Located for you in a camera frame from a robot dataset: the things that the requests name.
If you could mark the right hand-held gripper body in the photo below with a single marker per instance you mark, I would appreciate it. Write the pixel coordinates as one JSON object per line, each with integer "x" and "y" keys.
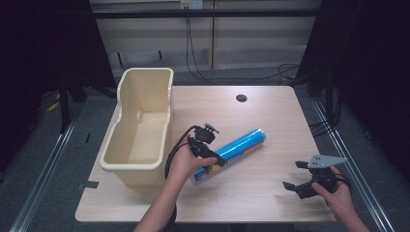
{"x": 322, "y": 175}

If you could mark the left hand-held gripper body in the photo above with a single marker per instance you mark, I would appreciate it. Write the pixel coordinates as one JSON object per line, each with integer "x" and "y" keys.
{"x": 203, "y": 137}

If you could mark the blue roll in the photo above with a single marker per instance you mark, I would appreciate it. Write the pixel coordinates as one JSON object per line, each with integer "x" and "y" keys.
{"x": 240, "y": 145}

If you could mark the cream plastic bin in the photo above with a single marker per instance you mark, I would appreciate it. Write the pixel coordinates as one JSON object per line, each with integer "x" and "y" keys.
{"x": 141, "y": 141}

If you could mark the person's right hand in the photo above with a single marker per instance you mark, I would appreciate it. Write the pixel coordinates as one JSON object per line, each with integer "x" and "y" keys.
{"x": 338, "y": 196}

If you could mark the person's left hand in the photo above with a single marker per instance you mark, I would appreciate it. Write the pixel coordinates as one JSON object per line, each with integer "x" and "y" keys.
{"x": 183, "y": 164}

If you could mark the dark curtain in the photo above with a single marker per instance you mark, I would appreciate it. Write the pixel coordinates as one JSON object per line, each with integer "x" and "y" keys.
{"x": 367, "y": 64}
{"x": 45, "y": 48}

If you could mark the dark floor tape piece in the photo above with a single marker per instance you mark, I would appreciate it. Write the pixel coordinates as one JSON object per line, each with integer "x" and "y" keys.
{"x": 87, "y": 185}

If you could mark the black metal stand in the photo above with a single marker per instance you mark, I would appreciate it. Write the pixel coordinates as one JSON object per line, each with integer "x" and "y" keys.
{"x": 66, "y": 103}

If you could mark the metal floor rail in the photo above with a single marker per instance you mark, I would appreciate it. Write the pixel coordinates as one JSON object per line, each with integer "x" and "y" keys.
{"x": 351, "y": 167}
{"x": 42, "y": 180}

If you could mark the white wall power outlet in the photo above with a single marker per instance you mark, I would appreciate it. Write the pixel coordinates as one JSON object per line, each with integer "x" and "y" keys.
{"x": 191, "y": 4}

